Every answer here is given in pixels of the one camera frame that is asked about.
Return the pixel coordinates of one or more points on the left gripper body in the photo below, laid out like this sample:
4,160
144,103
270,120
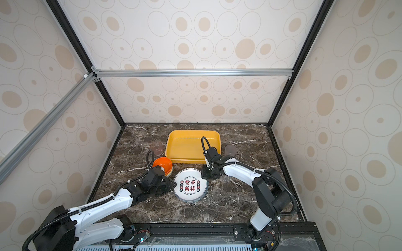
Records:
163,188

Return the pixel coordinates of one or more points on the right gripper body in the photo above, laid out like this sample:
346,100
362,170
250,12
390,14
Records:
208,173

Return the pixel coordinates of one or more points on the red character white plate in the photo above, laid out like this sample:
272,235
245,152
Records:
191,187

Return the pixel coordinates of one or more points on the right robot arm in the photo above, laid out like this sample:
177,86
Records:
274,198

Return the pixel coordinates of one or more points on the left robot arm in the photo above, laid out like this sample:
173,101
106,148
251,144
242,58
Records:
77,227

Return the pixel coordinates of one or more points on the yellow plastic bin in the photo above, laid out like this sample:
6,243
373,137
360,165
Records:
185,147

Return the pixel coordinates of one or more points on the white bowl stack bottom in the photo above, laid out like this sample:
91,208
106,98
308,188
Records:
168,174

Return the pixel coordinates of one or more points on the orange plastic bowl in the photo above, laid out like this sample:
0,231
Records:
165,163

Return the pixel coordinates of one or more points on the grey translucent cup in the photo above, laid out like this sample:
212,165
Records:
230,150

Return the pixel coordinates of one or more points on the pink translucent cup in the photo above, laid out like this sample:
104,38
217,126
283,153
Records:
158,149

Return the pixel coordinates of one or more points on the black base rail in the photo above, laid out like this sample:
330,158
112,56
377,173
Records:
298,236

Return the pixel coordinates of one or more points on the horizontal aluminium rail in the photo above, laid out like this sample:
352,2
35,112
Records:
192,73

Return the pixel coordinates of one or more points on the left diagonal aluminium rail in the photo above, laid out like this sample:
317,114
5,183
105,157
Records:
19,152

